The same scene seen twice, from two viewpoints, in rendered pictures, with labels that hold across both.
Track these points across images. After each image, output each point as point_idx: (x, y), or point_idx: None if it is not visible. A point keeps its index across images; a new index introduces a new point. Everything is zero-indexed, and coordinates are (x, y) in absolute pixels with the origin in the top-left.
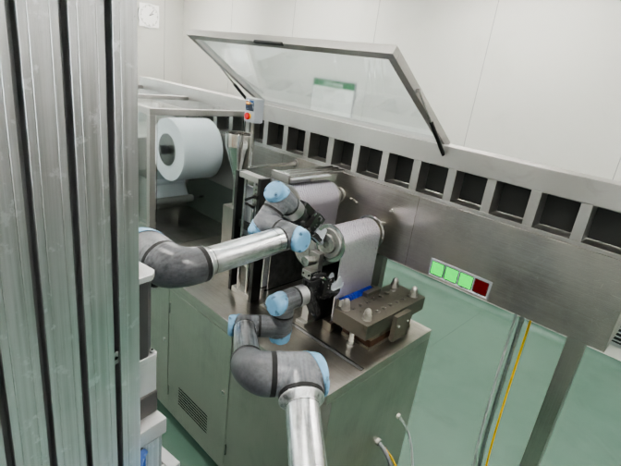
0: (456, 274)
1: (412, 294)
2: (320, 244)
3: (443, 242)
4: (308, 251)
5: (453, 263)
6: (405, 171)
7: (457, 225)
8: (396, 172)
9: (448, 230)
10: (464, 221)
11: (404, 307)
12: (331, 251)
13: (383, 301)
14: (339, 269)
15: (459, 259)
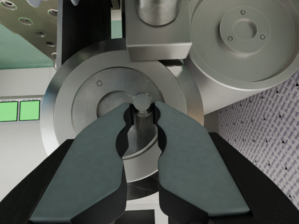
0: (0, 116)
1: (54, 57)
2: (119, 105)
3: (31, 151)
4: (224, 30)
5: (10, 128)
6: (138, 217)
7: (14, 186)
8: (151, 212)
9: (26, 172)
10: (6, 194)
11: (16, 31)
12: (80, 86)
13: (40, 18)
14: (57, 31)
15: (2, 138)
